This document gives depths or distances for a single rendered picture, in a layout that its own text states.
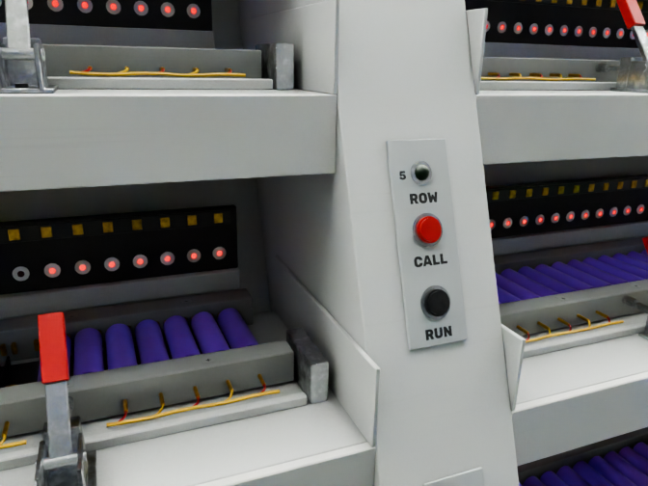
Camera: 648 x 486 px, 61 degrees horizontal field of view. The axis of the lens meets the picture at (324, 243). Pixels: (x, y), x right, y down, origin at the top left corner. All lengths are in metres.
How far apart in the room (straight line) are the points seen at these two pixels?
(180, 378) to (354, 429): 0.11
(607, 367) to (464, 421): 0.14
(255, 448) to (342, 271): 0.11
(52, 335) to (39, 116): 0.11
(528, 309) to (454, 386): 0.14
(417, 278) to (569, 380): 0.15
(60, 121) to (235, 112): 0.09
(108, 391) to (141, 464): 0.05
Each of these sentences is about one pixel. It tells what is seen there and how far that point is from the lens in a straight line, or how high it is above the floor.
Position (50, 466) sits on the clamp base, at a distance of 0.31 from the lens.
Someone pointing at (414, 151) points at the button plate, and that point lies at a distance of 0.33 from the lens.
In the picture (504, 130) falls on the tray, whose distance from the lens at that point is 0.39.
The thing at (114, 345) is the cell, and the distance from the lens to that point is 0.40.
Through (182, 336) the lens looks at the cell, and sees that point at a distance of 0.40.
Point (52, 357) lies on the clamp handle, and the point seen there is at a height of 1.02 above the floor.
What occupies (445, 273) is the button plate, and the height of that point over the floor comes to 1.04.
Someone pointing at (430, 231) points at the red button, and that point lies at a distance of 0.33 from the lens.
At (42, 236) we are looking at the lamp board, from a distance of 0.44.
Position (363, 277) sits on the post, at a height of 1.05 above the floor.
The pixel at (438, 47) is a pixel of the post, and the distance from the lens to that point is 0.36.
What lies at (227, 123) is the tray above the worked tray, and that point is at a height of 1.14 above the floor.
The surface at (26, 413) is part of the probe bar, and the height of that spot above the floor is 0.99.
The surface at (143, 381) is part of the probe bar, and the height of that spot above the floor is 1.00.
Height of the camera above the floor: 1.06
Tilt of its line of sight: 1 degrees up
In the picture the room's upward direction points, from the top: 6 degrees counter-clockwise
